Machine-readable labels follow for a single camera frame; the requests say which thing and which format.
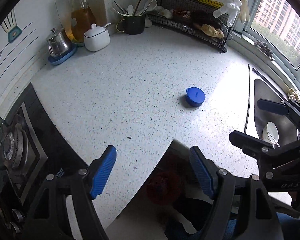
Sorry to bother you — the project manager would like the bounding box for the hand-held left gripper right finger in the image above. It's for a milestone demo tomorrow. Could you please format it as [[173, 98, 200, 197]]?
[[189, 146, 283, 240]]

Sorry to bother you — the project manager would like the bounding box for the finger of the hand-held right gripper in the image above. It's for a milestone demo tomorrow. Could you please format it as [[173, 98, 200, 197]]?
[[256, 98, 300, 138], [229, 129, 300, 178]]

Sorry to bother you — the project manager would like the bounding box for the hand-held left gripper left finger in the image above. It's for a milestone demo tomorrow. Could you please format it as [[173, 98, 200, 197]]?
[[25, 145, 117, 240]]

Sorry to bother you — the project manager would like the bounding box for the red plastic bucket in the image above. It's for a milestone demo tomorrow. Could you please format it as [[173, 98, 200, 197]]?
[[146, 169, 184, 205]]

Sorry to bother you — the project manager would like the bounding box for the blue round lid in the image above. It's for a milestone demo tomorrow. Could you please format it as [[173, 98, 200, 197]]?
[[185, 87, 205, 108]]

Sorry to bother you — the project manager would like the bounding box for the stainless steel sink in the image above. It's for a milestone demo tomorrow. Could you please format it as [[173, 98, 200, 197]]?
[[245, 65, 300, 150]]

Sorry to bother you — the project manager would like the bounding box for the metal spoon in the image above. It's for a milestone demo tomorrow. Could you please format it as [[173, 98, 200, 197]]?
[[267, 130, 281, 148]]

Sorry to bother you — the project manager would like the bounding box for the dark dried sprig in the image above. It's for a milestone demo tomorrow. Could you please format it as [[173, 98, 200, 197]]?
[[254, 39, 274, 58]]

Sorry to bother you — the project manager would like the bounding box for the black glass gas stove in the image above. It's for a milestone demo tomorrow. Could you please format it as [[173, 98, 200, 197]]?
[[0, 82, 89, 230]]

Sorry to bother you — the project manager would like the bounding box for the ginger root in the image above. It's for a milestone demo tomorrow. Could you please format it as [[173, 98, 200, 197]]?
[[201, 24, 225, 38]]

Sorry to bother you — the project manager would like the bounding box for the cream rubber glove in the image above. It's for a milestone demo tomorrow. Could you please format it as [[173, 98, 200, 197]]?
[[237, 0, 250, 22]]

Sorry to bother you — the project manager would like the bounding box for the white rubber glove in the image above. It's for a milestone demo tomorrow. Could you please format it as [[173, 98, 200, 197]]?
[[205, 0, 248, 27]]

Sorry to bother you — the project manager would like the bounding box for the blue saucer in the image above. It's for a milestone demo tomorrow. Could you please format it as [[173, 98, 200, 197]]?
[[47, 44, 77, 65]]

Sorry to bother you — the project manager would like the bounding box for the white lidded sugar bowl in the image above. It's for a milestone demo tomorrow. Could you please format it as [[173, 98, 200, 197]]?
[[84, 23, 112, 52]]

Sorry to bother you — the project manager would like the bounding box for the steel teapot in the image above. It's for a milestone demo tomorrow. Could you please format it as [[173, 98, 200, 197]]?
[[46, 27, 73, 58]]

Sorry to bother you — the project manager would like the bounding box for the garlic bulb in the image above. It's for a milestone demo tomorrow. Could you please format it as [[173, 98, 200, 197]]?
[[156, 6, 174, 19]]

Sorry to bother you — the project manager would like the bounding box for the black mug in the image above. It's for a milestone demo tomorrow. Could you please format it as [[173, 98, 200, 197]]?
[[116, 14, 147, 35]]

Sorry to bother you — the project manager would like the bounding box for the glass oil jug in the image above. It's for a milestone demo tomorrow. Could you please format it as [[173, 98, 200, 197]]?
[[67, 0, 97, 44]]

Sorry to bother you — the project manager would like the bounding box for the bundle of kitchen utensils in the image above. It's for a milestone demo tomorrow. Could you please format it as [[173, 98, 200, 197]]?
[[111, 0, 158, 17]]

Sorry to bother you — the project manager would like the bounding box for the window frame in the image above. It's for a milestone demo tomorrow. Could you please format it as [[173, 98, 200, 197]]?
[[247, 0, 300, 80]]

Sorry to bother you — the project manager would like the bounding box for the black wire rack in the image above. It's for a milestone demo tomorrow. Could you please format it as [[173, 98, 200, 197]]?
[[147, 0, 233, 53]]

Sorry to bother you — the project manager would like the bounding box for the cartoon kitchen wall sticker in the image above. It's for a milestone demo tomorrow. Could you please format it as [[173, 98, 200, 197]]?
[[0, 7, 38, 80]]

